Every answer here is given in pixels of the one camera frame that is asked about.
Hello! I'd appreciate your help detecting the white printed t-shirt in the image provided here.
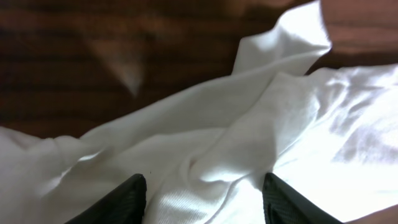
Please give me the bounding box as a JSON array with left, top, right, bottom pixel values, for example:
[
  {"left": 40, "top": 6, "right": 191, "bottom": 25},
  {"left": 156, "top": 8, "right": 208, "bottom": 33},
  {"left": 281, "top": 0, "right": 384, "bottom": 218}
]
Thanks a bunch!
[{"left": 1, "top": 1, "right": 397, "bottom": 223}]

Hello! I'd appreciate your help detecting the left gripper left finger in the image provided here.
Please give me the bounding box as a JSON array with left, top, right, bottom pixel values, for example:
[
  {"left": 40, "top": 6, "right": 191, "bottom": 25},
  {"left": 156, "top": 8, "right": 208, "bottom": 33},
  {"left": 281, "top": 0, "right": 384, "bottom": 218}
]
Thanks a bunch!
[{"left": 65, "top": 174, "right": 147, "bottom": 224}]

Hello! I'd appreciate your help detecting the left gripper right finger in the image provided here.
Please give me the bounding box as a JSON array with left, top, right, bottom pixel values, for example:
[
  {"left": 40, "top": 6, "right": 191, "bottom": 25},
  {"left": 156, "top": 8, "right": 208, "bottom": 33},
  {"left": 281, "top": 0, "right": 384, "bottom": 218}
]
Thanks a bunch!
[{"left": 262, "top": 172, "right": 343, "bottom": 224}]

